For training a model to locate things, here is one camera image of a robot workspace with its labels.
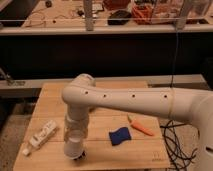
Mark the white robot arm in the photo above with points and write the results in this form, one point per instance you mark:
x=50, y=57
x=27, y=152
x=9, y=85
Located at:
x=190, y=106

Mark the orange toy carrot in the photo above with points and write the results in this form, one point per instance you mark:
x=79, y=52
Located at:
x=136, y=125

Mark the blue sponge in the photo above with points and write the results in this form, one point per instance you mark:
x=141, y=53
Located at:
x=120, y=135

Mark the wooden board table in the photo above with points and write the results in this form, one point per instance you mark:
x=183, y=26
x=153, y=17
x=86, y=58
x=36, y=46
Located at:
x=140, y=152

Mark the black bag on bench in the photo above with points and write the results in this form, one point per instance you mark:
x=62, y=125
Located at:
x=119, y=17

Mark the orange object on bench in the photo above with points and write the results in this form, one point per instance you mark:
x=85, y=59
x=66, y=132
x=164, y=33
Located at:
x=141, y=14

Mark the metal vertical post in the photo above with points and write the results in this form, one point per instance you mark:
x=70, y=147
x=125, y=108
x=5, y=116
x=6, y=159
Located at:
x=87, y=4

